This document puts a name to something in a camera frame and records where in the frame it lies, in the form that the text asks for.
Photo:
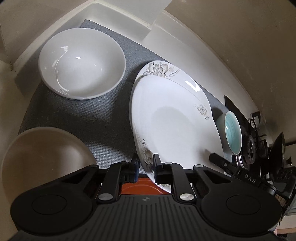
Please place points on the orange brown plate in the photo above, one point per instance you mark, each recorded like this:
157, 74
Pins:
144, 186

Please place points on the black gas stove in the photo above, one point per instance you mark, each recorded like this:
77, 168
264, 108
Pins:
262, 160

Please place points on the white bowl blue rim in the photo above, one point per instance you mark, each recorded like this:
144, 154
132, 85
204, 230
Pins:
81, 63

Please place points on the large white floral plate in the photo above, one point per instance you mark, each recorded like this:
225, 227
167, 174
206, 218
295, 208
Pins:
173, 119

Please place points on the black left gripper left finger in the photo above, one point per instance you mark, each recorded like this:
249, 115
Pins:
117, 175

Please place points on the beige bowl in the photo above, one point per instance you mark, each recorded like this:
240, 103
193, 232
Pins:
40, 155

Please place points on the grey table mat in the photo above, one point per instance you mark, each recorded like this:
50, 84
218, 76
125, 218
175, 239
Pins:
102, 123

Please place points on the light blue ceramic bowl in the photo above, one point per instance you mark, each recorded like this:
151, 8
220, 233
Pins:
230, 133

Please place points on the small white floral plate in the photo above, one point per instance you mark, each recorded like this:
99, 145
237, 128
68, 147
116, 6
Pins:
175, 74

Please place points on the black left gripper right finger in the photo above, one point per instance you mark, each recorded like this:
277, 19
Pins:
174, 175

